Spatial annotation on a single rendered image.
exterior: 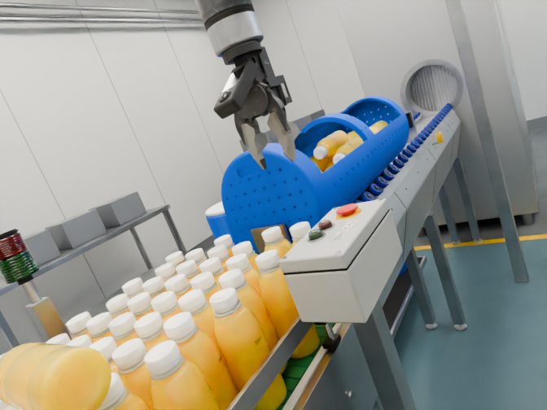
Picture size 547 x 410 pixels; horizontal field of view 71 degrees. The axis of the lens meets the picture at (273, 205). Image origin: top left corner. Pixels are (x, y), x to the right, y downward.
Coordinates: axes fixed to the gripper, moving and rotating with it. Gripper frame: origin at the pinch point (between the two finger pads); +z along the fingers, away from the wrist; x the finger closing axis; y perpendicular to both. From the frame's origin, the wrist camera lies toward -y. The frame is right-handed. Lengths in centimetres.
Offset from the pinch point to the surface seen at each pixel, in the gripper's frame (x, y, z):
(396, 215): 3, 59, 36
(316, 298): -11.5, -18.9, 17.3
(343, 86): 194, 526, -17
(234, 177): 22.4, 13.7, 2.9
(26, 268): 49, -27, 3
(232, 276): 1.9, -18.8, 13.1
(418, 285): 23, 114, 95
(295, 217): 9.5, 13.7, 15.8
